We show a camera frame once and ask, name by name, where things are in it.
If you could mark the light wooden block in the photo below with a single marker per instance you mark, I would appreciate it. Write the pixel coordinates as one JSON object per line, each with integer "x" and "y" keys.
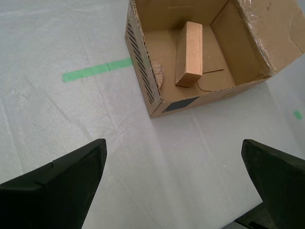
{"x": 190, "y": 55}

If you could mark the long green tape strip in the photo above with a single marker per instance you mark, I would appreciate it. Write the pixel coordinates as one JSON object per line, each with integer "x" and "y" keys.
{"x": 95, "y": 70}

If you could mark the brown cardboard box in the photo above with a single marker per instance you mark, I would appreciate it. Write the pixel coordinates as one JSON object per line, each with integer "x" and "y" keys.
{"x": 238, "y": 47}

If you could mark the speckled pinkish granite rock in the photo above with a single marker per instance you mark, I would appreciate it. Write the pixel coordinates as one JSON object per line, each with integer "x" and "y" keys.
{"x": 159, "y": 72}

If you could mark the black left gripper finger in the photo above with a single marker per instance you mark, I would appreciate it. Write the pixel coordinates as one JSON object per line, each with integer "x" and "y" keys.
{"x": 283, "y": 186}
{"x": 52, "y": 190}

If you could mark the green tape mark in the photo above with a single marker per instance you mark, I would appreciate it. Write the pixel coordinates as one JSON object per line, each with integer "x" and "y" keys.
{"x": 297, "y": 115}

